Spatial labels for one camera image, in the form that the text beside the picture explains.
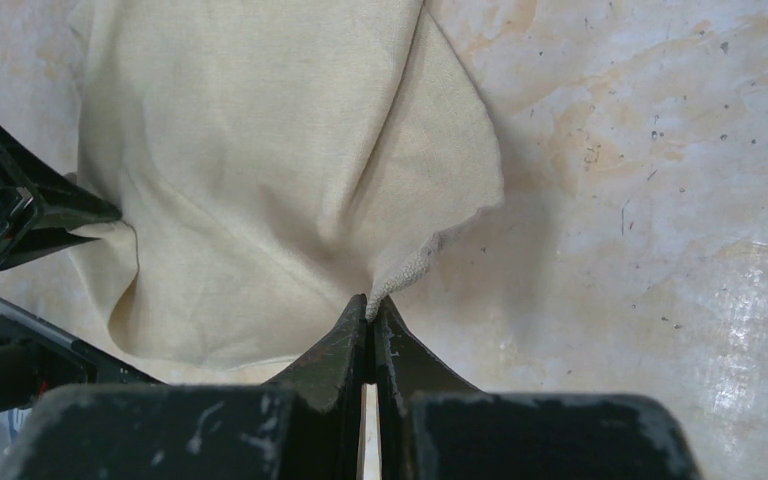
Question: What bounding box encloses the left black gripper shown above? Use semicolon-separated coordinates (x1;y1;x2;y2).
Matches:
0;125;122;272

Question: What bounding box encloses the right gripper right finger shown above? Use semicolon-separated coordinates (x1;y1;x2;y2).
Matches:
371;297;479;479

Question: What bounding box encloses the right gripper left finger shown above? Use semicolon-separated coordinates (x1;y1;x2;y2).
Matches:
266;294;367;479

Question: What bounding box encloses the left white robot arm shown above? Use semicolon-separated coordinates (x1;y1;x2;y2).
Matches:
0;125;156;413

